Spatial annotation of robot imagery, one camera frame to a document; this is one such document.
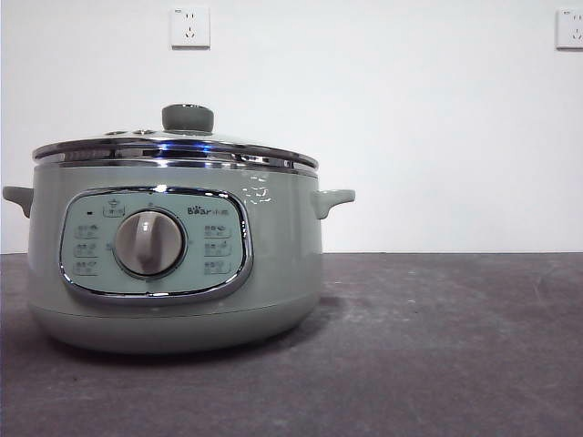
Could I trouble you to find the glass lid with green knob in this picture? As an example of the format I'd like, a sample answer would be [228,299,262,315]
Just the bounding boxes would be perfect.
[31,103,319,168]

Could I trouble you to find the pale green electric cooking pot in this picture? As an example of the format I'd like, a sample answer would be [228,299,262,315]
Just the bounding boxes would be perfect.
[1,154,357,356]

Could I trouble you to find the white wall socket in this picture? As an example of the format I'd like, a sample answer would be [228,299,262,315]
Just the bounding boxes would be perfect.
[170,5,212,51]
[554,7,583,51]

